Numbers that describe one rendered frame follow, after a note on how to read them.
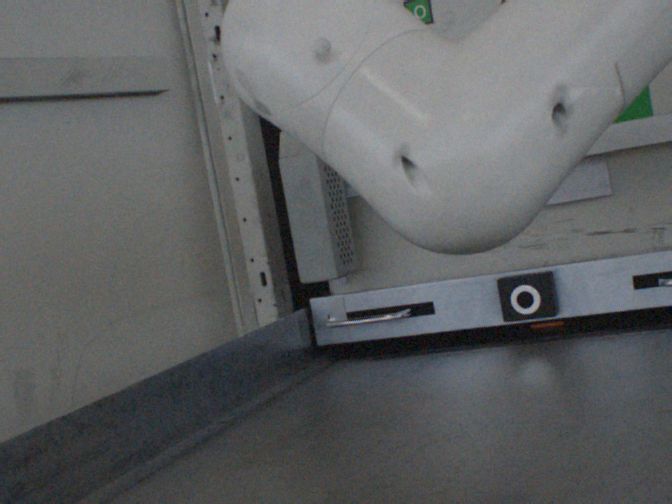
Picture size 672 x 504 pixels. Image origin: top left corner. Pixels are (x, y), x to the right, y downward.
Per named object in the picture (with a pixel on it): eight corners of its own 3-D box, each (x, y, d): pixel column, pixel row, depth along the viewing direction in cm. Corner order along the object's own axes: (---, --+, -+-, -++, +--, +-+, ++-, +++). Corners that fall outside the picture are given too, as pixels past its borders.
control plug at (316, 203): (338, 279, 111) (310, 123, 110) (299, 285, 112) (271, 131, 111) (362, 270, 118) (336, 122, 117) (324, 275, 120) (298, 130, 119)
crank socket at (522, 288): (555, 318, 109) (548, 273, 109) (502, 324, 112) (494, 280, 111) (559, 313, 112) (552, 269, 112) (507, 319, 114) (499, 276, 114)
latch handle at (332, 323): (405, 319, 115) (404, 312, 115) (318, 330, 119) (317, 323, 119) (418, 311, 119) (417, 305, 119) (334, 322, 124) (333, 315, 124)
